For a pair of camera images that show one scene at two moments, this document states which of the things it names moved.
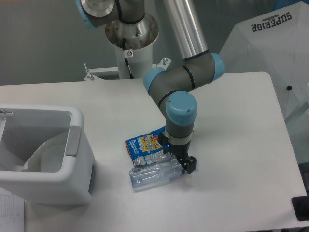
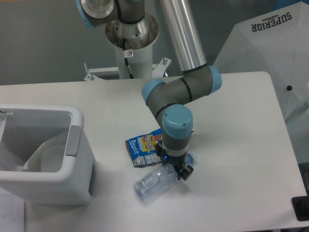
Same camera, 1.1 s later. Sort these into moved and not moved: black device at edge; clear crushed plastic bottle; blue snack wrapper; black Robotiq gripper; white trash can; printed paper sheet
Moved: clear crushed plastic bottle; black Robotiq gripper
Not moved: blue snack wrapper; printed paper sheet; black device at edge; white trash can
